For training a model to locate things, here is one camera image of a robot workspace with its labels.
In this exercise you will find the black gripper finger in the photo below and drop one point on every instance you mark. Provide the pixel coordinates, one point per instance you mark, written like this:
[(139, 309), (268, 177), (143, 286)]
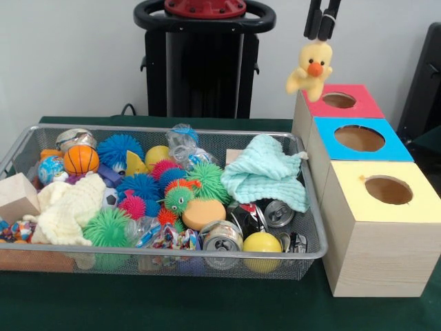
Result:
[(329, 17), (313, 17)]

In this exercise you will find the yellow rubber duck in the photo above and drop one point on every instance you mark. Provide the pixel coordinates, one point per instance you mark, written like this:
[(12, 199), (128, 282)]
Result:
[(311, 69)]

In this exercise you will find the wooden box with three holes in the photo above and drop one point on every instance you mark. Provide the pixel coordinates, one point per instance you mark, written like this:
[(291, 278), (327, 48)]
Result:
[(372, 241)]

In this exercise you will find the clear mesh bin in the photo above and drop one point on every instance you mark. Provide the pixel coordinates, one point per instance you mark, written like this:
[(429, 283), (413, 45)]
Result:
[(311, 265)]

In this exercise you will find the mint green cloth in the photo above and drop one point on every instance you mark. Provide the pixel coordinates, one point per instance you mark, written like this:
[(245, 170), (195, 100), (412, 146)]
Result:
[(265, 176)]

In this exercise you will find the silver soda can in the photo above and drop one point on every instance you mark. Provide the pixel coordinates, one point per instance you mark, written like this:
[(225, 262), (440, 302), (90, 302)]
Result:
[(279, 212), (222, 241)]

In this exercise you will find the orange foam disc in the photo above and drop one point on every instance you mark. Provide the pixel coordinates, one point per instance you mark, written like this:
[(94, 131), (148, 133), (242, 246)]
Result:
[(203, 214)]

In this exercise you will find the yellow ball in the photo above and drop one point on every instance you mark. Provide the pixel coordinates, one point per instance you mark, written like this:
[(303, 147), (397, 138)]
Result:
[(262, 246)]

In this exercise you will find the blue spiky ball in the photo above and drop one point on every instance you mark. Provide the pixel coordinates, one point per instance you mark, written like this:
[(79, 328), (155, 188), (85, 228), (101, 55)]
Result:
[(118, 148)]

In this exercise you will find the orange toy basketball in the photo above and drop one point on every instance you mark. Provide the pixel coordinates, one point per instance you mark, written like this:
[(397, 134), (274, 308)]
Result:
[(81, 160)]

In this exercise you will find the green spiky ball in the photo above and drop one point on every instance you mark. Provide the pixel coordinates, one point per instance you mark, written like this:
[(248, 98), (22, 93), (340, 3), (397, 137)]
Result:
[(107, 229)]

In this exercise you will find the dark green table cloth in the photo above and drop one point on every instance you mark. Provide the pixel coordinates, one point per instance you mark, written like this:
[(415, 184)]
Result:
[(207, 303)]

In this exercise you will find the cream knitted cloth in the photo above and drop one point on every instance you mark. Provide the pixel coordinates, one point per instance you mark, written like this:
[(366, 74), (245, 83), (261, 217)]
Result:
[(65, 207)]

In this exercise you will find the plain wooden block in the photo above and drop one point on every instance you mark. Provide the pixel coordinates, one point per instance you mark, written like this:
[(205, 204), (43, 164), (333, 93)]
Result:
[(17, 196)]

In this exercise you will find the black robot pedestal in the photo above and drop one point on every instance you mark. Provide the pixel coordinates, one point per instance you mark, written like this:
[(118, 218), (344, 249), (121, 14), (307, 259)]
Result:
[(200, 76)]

